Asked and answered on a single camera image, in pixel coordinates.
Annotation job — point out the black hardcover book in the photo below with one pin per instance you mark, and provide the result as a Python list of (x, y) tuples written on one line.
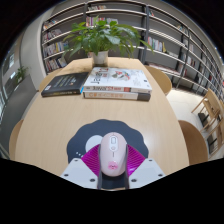
[(65, 85)]

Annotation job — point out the small green floor plant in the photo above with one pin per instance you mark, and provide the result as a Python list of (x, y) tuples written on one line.
[(21, 73)]

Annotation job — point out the white illustrated cover book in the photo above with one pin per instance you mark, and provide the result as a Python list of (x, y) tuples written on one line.
[(116, 78)]

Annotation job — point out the pink computer mouse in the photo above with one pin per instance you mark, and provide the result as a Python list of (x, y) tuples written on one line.
[(113, 153)]

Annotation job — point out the round-back wooden chair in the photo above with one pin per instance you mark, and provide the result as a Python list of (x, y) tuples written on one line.
[(15, 138), (46, 81), (161, 80), (193, 143)]

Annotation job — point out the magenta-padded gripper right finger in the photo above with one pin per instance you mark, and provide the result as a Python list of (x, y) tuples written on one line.
[(148, 171)]

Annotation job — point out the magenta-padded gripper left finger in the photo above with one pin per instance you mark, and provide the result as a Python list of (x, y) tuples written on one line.
[(78, 171)]

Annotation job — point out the dark cloud-shaped mouse pad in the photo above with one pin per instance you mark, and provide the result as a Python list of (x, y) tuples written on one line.
[(76, 140)]

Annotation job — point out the grey bookshelf unit with books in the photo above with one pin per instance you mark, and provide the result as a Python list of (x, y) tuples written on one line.
[(173, 36)]

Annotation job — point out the wooden slat chairs group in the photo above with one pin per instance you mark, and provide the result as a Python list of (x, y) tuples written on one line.
[(211, 110)]

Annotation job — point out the green potted plant white pot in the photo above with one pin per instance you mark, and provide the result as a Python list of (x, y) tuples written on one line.
[(100, 36)]

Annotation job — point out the thick book with dark spine end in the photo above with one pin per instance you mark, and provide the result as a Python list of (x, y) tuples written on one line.
[(113, 96)]

